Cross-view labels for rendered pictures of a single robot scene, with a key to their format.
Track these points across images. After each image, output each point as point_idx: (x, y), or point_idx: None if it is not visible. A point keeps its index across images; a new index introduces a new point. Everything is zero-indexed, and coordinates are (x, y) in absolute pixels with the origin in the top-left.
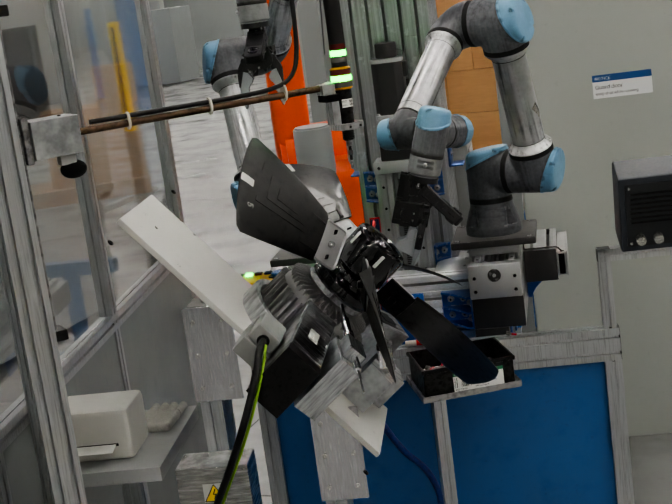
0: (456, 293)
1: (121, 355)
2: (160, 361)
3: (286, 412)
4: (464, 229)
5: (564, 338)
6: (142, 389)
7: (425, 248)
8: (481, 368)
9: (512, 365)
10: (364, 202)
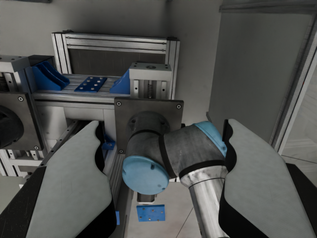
0: (46, 80)
1: (299, 3)
2: (255, 94)
3: None
4: (30, 138)
5: None
6: (266, 45)
7: (67, 130)
8: None
9: None
10: (107, 176)
